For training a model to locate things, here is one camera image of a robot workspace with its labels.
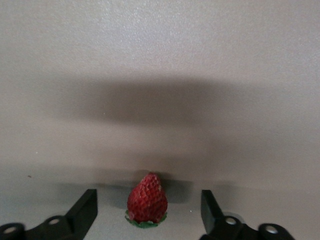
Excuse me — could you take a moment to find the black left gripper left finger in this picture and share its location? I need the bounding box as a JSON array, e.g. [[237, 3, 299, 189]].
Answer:
[[0, 189, 98, 240]]

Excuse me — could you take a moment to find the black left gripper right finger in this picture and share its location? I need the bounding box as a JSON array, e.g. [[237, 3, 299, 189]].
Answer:
[[199, 189, 296, 240]]

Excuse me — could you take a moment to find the red strawberry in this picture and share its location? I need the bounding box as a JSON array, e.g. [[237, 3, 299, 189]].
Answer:
[[124, 171, 169, 229]]

